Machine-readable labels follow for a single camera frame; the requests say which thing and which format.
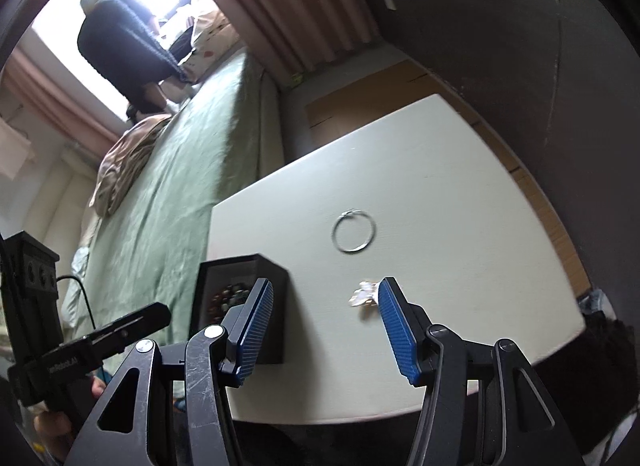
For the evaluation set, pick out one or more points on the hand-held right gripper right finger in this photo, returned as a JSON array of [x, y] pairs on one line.
[[396, 333]]

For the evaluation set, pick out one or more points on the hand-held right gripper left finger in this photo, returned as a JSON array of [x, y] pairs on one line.
[[255, 333]]

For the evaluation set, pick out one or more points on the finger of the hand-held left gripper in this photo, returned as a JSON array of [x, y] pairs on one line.
[[135, 323]]

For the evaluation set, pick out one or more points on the black cardboard box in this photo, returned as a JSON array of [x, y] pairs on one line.
[[272, 316]]

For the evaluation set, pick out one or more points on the clear crystal jewelry piece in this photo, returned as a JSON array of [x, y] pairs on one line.
[[362, 296]]

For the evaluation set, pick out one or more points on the silver bangle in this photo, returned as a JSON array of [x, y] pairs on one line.
[[354, 232]]

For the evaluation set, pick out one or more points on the person's left hand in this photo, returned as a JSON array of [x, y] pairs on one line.
[[55, 433]]

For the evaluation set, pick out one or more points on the green bed blanket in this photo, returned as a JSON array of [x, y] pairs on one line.
[[175, 185]]

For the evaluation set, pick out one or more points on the crumpled beige blanket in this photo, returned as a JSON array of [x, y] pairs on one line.
[[127, 165]]

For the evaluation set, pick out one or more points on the pink curtain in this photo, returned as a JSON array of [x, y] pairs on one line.
[[60, 95], [295, 0]]

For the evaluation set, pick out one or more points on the floral bedding pile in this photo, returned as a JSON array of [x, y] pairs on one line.
[[210, 38]]

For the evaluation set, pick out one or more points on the white wall socket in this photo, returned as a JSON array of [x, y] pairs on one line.
[[389, 1]]

